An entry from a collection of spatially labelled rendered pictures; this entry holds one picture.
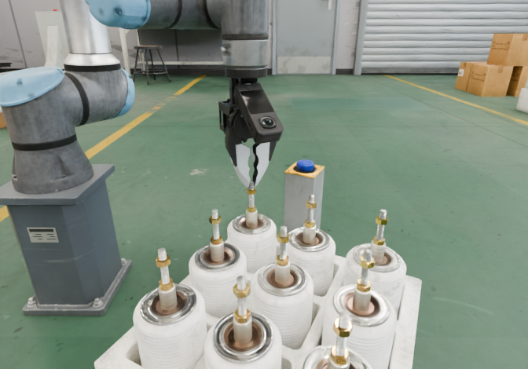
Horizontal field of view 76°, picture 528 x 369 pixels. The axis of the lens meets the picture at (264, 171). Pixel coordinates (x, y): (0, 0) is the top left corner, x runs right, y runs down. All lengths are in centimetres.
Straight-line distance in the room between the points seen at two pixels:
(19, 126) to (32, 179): 11
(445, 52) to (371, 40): 115
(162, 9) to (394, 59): 540
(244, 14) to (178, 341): 46
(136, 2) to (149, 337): 43
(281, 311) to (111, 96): 59
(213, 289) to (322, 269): 19
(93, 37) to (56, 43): 322
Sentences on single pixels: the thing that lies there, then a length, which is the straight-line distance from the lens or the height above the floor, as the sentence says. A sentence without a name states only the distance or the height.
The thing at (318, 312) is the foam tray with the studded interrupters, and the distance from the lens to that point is 60.
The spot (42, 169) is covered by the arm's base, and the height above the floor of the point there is 35.
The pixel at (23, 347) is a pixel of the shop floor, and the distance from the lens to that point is 92.
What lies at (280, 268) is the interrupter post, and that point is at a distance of 51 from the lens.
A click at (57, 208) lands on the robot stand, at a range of 80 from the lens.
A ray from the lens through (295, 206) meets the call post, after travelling 77.
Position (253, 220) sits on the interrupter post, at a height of 27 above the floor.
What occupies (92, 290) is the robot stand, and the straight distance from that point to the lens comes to 91.
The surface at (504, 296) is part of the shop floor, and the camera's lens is 106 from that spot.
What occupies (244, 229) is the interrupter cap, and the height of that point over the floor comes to 25.
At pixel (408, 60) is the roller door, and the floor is 22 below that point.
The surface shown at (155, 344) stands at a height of 23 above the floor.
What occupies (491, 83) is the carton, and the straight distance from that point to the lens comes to 419.
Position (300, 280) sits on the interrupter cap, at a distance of 53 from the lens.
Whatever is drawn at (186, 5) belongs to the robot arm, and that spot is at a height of 64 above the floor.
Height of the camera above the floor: 60
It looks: 22 degrees down
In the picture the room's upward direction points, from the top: straight up
